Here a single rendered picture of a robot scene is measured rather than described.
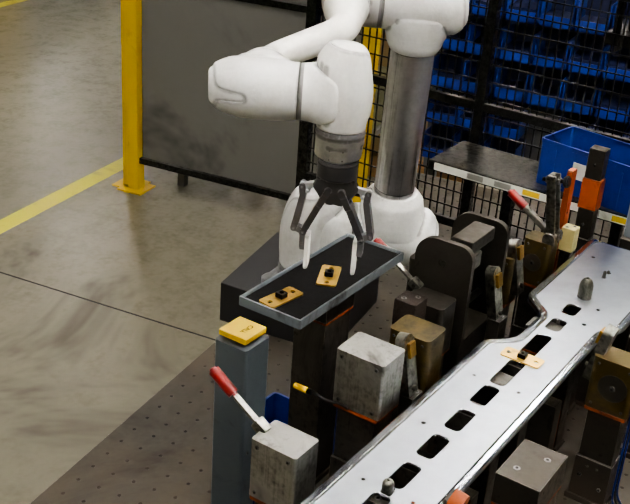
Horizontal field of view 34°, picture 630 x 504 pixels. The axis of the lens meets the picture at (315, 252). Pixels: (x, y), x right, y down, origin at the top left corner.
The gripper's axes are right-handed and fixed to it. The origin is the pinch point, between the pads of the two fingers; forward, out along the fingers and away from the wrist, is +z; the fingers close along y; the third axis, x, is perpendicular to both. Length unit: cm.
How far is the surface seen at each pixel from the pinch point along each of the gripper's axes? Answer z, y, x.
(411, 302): 10.2, 16.3, 5.2
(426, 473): 20.2, 23.1, -35.1
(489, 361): 20.2, 33.1, 3.7
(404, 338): 9.7, 16.1, -10.1
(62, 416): 120, -97, 96
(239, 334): 4.2, -11.6, -25.9
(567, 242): 17, 51, 60
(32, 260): 121, -152, 201
